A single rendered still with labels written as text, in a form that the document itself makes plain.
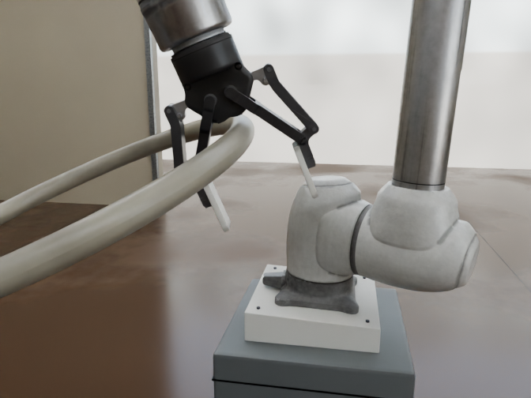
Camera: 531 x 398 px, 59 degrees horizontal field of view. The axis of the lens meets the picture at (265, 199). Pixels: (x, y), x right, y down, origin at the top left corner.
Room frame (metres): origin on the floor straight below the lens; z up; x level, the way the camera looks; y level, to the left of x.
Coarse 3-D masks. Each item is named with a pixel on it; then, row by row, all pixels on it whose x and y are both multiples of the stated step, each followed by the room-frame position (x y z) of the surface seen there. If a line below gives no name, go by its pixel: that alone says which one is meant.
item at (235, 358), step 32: (384, 288) 1.16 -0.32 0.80; (384, 320) 0.99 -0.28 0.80; (224, 352) 0.85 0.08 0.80; (256, 352) 0.85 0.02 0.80; (288, 352) 0.85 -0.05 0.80; (320, 352) 0.85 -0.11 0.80; (352, 352) 0.85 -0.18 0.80; (384, 352) 0.85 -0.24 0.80; (224, 384) 0.84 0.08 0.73; (256, 384) 0.83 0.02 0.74; (288, 384) 0.82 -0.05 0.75; (320, 384) 0.81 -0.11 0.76; (352, 384) 0.80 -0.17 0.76; (384, 384) 0.79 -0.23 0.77
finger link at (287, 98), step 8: (264, 72) 0.55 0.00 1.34; (272, 72) 0.55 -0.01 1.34; (272, 80) 0.55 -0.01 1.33; (272, 88) 0.55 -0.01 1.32; (280, 88) 0.55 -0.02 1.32; (280, 96) 0.55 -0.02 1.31; (288, 96) 0.55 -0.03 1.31; (288, 104) 0.55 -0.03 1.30; (296, 104) 0.55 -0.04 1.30; (296, 112) 0.55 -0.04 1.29; (304, 112) 0.55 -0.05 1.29; (304, 120) 0.55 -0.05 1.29; (312, 120) 0.55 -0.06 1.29; (312, 128) 0.55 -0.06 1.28
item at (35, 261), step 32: (192, 128) 0.73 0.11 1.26; (224, 128) 0.64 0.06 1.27; (96, 160) 0.79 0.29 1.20; (128, 160) 0.79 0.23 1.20; (192, 160) 0.43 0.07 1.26; (224, 160) 0.45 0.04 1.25; (32, 192) 0.74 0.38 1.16; (64, 192) 0.77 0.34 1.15; (160, 192) 0.39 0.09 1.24; (192, 192) 0.41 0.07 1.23; (0, 224) 0.70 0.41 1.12; (96, 224) 0.36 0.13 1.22; (128, 224) 0.37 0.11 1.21; (32, 256) 0.34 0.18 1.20; (64, 256) 0.34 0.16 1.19; (0, 288) 0.33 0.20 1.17
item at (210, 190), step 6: (210, 186) 0.56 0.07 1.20; (210, 192) 0.56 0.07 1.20; (216, 192) 0.58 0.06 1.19; (210, 198) 0.56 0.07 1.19; (216, 198) 0.56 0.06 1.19; (216, 204) 0.56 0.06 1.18; (222, 204) 0.59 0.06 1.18; (216, 210) 0.56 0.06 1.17; (222, 210) 0.57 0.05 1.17; (222, 216) 0.56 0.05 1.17; (222, 222) 0.56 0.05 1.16; (228, 222) 0.58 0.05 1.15; (222, 228) 0.56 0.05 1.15; (228, 228) 0.56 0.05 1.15
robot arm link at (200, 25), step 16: (144, 0) 0.52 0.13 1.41; (160, 0) 0.51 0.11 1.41; (176, 0) 0.51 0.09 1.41; (192, 0) 0.51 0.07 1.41; (208, 0) 0.52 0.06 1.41; (144, 16) 0.54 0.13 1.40; (160, 16) 0.51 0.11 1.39; (176, 16) 0.51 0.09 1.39; (192, 16) 0.51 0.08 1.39; (208, 16) 0.51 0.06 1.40; (224, 16) 0.53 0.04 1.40; (160, 32) 0.52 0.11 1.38; (176, 32) 0.51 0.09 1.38; (192, 32) 0.51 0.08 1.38; (208, 32) 0.53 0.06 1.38; (160, 48) 0.53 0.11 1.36; (176, 48) 0.53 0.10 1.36
